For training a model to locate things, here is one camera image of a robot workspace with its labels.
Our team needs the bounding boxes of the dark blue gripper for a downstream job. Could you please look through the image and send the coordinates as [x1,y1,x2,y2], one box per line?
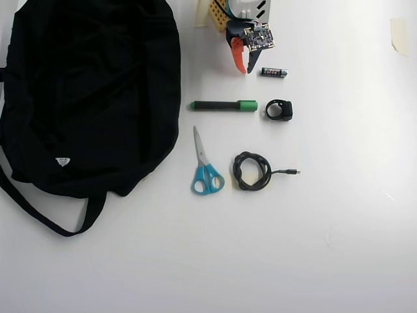
[225,19,263,75]

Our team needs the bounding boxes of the green marker black barrel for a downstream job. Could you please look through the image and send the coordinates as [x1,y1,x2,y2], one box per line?
[190,99,259,113]

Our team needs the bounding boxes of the black fabric bag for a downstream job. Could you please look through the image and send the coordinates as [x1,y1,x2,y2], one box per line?
[0,0,182,238]

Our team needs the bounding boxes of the black AA battery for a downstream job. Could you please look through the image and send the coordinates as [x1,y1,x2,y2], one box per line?
[261,67,289,79]

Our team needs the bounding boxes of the beige masking tape piece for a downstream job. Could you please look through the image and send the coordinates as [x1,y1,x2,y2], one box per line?
[194,0,210,28]
[390,18,410,58]

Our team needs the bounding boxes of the black ring strap clip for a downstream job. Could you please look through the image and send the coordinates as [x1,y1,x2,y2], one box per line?
[264,99,293,123]

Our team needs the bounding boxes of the blue handled scissors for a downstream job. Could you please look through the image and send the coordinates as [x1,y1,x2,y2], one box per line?
[190,125,226,196]

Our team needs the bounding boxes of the black coiled USB cable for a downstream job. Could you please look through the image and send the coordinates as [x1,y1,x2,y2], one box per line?
[233,151,302,192]

